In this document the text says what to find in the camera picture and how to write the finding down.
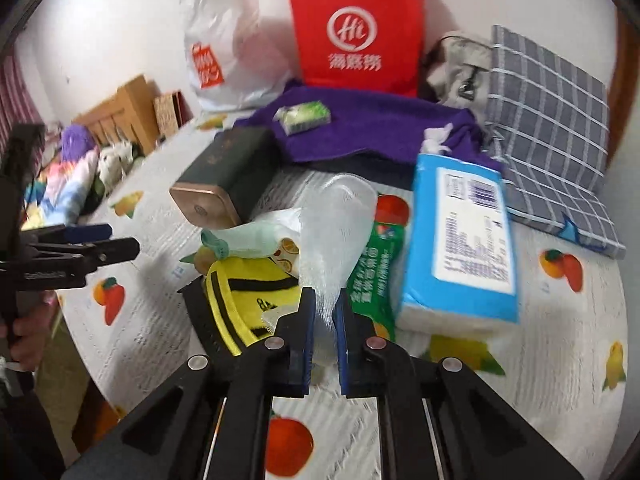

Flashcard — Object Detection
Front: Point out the grey beige bag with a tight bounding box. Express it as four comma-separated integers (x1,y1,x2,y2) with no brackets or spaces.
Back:
421,32,494,111

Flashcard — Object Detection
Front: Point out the red paper bag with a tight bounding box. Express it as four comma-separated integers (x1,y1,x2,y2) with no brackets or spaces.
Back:
286,0,427,99

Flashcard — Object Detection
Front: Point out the grey checked pillow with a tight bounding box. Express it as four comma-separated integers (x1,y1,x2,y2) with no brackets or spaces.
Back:
482,25,627,260

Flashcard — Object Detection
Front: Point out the green snack packet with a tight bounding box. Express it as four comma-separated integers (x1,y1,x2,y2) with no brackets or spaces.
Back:
347,220,414,344

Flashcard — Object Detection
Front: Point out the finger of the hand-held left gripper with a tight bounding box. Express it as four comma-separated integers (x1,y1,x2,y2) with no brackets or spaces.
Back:
21,223,113,246
0,237,142,292

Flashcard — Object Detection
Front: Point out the red striped curtain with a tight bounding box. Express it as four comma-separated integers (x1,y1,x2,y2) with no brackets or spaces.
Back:
0,55,39,147

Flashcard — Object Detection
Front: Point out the purple plush toy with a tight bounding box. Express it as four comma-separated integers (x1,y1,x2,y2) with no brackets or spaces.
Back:
60,124,96,161

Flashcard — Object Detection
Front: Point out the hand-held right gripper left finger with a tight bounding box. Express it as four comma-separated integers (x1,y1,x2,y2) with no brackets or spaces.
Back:
62,287,317,480

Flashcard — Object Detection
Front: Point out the small green tissue pack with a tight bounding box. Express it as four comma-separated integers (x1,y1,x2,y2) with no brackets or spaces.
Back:
272,101,333,135

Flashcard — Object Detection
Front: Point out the person's left hand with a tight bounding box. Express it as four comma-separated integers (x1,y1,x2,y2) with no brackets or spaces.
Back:
9,292,60,372

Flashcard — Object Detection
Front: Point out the clear plastic bag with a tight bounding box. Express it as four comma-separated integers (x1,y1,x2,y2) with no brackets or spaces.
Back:
297,172,379,367

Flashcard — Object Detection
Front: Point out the dark cloth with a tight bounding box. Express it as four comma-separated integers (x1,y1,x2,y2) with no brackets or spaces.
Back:
299,156,417,184

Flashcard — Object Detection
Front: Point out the white plush toy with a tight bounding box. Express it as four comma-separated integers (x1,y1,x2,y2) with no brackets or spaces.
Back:
96,141,137,187

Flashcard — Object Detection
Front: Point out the blue tissue pack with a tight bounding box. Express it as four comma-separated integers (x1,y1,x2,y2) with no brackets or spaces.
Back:
395,127,522,334

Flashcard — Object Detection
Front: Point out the purple towel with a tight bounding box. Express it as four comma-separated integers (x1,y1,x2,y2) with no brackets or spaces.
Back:
234,86,504,174

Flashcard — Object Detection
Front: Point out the yellow black striped sock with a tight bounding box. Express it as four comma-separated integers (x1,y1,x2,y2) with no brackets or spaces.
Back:
204,256,302,357

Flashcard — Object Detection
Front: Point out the wooden headboard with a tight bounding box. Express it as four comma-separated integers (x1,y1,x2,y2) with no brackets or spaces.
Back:
72,74,161,157

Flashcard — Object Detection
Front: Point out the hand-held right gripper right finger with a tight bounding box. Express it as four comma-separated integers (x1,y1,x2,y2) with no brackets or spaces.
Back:
332,287,586,480

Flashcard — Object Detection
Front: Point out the white plastic bag orange print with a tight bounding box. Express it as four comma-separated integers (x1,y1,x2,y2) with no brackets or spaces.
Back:
181,0,294,112

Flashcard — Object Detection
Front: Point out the white green plastic bag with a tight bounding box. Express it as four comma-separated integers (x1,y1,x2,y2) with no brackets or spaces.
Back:
200,207,304,279

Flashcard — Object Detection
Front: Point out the brown patterned box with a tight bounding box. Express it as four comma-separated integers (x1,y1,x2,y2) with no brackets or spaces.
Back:
152,90,195,139

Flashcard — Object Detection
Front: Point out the colourful clothes pile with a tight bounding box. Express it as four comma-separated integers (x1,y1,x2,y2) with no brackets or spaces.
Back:
36,150,102,222

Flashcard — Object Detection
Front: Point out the brown wooden frame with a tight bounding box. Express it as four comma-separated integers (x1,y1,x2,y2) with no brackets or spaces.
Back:
616,5,633,91

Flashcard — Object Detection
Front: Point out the fruit printed tablecloth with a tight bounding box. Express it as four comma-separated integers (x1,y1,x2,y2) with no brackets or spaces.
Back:
57,110,629,480

